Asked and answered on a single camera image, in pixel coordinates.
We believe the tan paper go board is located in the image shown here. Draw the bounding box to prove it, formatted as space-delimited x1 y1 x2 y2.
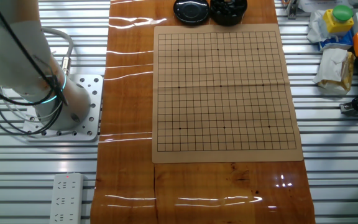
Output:
151 23 304 164

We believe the glossy wooden mat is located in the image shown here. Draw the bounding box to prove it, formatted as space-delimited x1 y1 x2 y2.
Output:
90 0 316 224

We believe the black bowl lid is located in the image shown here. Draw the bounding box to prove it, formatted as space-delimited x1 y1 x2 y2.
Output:
173 0 211 26

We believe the black bowl of go stones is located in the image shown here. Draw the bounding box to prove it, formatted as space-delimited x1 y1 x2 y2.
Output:
209 0 249 27

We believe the white power strip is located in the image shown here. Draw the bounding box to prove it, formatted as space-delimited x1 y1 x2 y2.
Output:
48 172 85 224

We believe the blue packet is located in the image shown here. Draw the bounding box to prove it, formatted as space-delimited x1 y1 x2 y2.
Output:
318 30 354 51

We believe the white paper sheet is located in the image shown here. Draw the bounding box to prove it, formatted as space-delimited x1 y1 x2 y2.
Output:
298 0 352 13

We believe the yellow snack bag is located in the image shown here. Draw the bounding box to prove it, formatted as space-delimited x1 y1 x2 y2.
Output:
317 51 356 93

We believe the yellow box green button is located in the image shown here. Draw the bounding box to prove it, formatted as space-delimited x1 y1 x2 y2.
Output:
323 4 355 34

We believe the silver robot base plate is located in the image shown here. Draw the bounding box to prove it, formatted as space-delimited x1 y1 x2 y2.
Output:
23 73 104 142

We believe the black cable bundle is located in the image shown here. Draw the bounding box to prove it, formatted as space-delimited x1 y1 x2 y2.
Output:
0 0 70 136

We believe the thick grey cable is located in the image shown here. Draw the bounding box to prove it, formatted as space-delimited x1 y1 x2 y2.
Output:
42 26 74 75

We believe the upright metal bracket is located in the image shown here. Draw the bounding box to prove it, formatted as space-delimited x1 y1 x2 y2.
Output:
286 0 300 20

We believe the metal foot bracket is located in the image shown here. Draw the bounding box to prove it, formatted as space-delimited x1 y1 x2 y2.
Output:
339 102 358 116

